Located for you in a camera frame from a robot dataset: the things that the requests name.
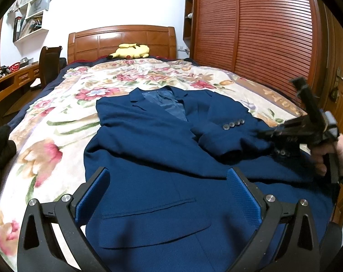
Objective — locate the person's right hand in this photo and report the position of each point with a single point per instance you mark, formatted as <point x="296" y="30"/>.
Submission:
<point x="318" y="153"/>

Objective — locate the wooden bed headboard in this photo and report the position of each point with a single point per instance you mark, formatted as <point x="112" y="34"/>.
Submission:
<point x="92" y="44"/>

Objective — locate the navy blue suit jacket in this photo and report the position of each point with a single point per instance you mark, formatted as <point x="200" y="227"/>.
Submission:
<point x="169" y="206"/>

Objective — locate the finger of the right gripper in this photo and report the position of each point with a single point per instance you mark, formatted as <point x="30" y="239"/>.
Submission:
<point x="269" y="133"/>

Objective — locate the yellow Pikachu plush toy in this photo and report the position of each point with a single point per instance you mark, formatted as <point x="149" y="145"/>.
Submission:
<point x="130" y="51"/>

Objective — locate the dark wooden chair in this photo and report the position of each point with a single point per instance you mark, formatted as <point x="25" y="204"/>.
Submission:
<point x="50" y="64"/>

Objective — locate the white wall shelf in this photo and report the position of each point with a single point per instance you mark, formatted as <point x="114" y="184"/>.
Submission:
<point x="27" y="18"/>

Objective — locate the wooden door with handle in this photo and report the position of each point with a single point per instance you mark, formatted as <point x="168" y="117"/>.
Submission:
<point x="332" y="95"/>

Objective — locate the wooden louvered wardrobe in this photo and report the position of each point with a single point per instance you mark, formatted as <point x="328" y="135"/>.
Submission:
<point x="267" y="41"/>

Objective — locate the red basket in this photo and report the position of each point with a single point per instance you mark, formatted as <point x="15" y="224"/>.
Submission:
<point x="15" y="67"/>

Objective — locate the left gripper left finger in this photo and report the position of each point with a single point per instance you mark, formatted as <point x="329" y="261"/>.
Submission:
<point x="38" y="248"/>

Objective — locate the floral bed blanket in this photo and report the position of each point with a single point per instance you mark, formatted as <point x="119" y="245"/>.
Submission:
<point x="52" y="135"/>

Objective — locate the wooden desk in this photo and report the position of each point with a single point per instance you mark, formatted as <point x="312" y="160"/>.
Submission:
<point x="16" y="91"/>

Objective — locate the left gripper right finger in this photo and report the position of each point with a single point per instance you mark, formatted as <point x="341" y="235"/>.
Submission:
<point x="298" y="248"/>

